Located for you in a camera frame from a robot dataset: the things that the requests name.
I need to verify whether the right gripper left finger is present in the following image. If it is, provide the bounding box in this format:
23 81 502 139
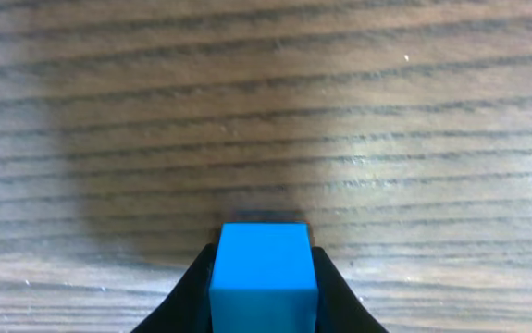
130 243 218 333

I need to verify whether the blue cube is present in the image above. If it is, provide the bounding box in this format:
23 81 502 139
208 221 320 333

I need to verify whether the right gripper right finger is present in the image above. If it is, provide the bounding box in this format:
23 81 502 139
310 246 390 333

